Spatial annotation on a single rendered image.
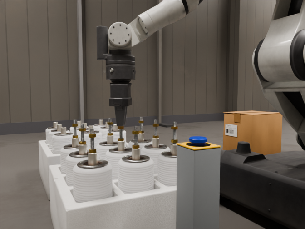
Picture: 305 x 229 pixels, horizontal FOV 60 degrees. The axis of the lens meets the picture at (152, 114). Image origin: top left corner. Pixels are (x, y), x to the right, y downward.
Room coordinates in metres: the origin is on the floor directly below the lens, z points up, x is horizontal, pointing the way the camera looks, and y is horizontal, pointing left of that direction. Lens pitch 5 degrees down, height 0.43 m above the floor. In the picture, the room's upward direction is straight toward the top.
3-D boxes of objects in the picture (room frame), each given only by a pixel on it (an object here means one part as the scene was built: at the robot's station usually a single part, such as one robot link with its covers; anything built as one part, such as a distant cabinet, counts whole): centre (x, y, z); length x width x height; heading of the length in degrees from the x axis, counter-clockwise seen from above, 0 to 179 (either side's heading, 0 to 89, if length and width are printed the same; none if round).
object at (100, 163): (0.64, 0.15, 0.25); 0.08 x 0.08 x 0.01
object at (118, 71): (0.80, 0.10, 0.45); 0.13 x 0.10 x 0.12; 178
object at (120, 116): (0.78, 0.10, 0.36); 0.03 x 0.02 x 0.06; 88
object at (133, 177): (0.70, 0.04, 0.16); 0.10 x 0.10 x 0.18
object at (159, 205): (0.80, 0.10, 0.09); 0.39 x 0.39 x 0.18; 26
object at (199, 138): (0.58, -0.10, 0.32); 0.04 x 0.04 x 0.02
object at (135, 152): (0.70, 0.04, 0.26); 0.02 x 0.02 x 0.03
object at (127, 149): (0.80, 0.10, 0.25); 0.08 x 0.08 x 0.01
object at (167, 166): (0.75, -0.06, 0.16); 0.10 x 0.10 x 0.18
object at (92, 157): (0.64, 0.15, 0.26); 0.02 x 0.02 x 0.03
